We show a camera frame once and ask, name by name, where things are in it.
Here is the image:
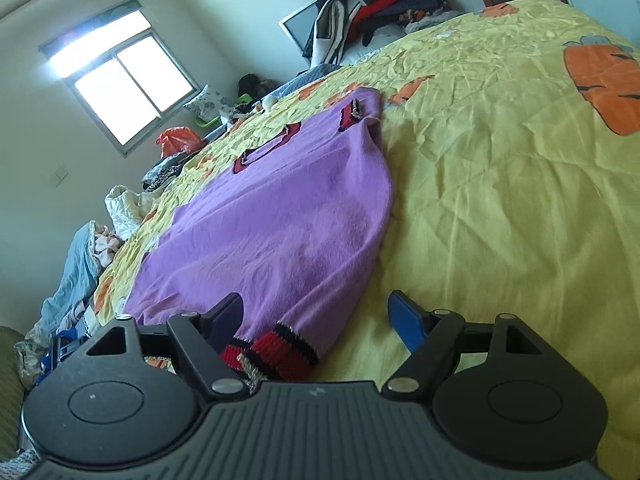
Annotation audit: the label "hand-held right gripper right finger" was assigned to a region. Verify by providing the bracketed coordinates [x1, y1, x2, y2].
[382, 290, 551, 403]

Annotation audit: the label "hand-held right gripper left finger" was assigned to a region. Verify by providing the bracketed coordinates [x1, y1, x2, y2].
[87, 292, 251, 403]

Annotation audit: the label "purple knit sweater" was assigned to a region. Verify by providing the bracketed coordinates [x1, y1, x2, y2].
[122, 87, 393, 393]

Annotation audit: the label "dark striped clothes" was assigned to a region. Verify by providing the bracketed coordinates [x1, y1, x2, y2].
[141, 152, 193, 191]

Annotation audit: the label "pile of mixed clothes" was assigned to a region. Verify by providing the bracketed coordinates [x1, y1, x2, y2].
[302, 0, 463, 63]

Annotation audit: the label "white puffy garment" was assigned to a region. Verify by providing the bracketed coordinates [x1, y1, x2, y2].
[104, 184, 161, 238]

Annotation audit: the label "light blue denim garment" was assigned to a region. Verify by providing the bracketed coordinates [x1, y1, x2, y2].
[25, 220, 126, 361]

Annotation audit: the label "yellow floral bedspread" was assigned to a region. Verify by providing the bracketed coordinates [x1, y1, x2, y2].
[92, 0, 640, 471]

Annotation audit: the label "orange plastic bag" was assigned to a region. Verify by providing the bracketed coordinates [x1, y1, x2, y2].
[156, 126, 206, 158]

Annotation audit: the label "green plastic chair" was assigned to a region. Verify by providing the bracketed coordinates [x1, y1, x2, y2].
[192, 92, 256, 128]

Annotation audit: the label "floral pillow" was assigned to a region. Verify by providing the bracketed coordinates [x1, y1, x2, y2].
[183, 85, 226, 123]

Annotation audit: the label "olive green cushion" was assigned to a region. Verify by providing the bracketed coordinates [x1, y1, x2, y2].
[0, 325, 26, 461]

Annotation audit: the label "black backpack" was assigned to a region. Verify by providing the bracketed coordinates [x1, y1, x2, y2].
[237, 74, 278, 101]

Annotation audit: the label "window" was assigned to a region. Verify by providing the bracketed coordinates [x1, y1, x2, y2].
[39, 0, 201, 158]

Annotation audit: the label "blue quilt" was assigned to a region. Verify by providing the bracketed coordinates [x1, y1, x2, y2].
[202, 64, 346, 143]

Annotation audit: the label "white framed grey panel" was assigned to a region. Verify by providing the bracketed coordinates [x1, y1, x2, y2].
[278, 0, 321, 58]

